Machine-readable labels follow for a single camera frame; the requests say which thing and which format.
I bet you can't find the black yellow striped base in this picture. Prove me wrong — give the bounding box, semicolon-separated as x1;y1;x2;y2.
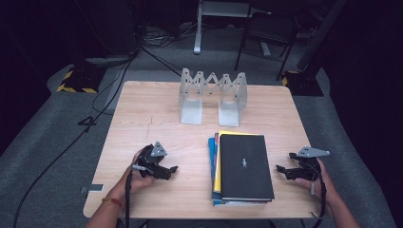
56;64;106;95
281;69;325;98

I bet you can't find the person's left hand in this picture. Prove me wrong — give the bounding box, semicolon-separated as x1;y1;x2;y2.
125;149;155;195

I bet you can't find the tangle of floor cables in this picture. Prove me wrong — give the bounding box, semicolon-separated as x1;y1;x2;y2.
138;21;198;49

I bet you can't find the grey tape strip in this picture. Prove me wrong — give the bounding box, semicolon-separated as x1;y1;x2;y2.
80;183;105;195

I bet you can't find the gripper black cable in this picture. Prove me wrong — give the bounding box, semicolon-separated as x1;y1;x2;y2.
307;161;328;221
124;163;154;228

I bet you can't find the grey metal desk stand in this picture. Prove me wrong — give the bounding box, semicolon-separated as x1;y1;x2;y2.
192;0;274;56

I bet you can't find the black hardcover book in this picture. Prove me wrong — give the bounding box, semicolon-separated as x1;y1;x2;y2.
219;133;276;202

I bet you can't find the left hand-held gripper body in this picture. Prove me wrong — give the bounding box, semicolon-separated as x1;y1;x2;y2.
137;141;168;180

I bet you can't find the grey slanted post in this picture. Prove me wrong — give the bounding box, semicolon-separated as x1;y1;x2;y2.
296;0;348;72

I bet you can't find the orange thread bracelet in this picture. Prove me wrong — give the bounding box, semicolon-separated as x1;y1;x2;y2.
101;197;125;209

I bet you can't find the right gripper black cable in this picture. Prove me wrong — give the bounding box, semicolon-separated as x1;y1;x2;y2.
307;161;328;221

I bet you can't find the white expandable bookend rack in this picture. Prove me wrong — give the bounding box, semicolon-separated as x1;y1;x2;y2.
178;67;249;128

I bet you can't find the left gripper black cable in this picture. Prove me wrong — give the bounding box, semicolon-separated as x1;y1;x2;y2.
124;163;154;228

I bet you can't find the black metal chair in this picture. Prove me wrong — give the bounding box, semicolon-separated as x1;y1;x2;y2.
234;11;299;82

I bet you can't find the long black floor cable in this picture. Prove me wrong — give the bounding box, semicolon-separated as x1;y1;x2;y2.
12;50;138;228

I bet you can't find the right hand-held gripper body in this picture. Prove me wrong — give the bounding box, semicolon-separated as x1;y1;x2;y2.
296;145;331;181

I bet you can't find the person's right hand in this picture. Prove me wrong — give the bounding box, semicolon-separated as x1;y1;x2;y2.
294;158;337;205

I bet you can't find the yellow paperback book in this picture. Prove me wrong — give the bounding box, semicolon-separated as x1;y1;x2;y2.
213;129;260;195

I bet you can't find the blue book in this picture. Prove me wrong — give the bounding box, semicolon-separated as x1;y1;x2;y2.
207;136;269;208

